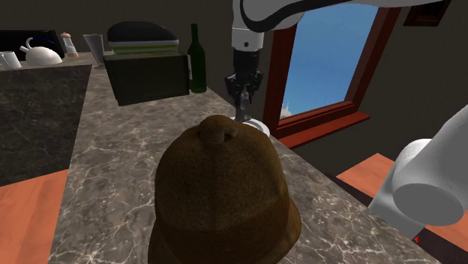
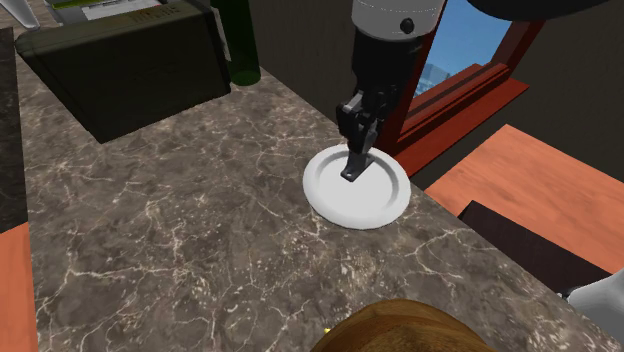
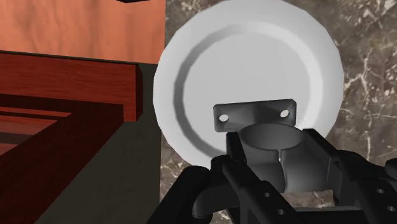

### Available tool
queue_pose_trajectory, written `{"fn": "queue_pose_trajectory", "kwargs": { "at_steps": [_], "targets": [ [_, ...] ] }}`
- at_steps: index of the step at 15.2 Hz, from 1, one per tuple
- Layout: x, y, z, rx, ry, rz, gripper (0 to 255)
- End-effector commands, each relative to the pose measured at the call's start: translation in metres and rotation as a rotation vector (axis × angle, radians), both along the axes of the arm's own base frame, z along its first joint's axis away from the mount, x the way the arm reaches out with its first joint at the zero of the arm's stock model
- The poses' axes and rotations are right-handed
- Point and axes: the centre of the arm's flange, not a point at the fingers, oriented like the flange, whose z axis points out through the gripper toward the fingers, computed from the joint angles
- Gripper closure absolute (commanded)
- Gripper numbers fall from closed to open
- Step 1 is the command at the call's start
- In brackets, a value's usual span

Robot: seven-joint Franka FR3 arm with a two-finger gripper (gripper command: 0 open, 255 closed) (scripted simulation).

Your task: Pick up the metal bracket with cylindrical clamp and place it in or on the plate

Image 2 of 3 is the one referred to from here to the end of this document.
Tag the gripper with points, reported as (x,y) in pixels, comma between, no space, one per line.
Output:
(385,63)

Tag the white rounded object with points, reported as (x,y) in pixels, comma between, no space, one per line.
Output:
(602,300)

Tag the red framed window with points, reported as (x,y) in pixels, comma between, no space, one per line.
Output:
(463,100)

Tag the white round plate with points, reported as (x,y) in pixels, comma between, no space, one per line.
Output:
(363,200)

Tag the dark green box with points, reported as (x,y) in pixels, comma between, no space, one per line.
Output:
(131,78)

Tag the green and white book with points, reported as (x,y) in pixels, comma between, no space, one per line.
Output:
(105,8)

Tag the dark green bottle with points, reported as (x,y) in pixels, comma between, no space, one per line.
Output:
(240,44)

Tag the brown wooden round object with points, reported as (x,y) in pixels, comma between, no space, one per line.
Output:
(404,329)

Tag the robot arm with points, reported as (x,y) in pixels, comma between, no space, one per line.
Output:
(390,17)

